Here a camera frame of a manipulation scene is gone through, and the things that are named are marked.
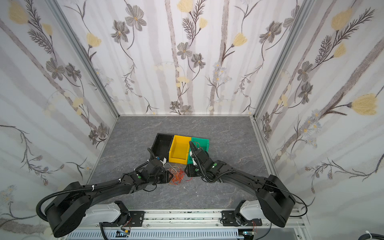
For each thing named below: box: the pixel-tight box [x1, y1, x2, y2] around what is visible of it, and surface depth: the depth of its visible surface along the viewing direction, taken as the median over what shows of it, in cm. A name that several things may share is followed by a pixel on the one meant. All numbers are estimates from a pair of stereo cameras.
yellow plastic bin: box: [168, 135, 192, 165], surface depth 100 cm
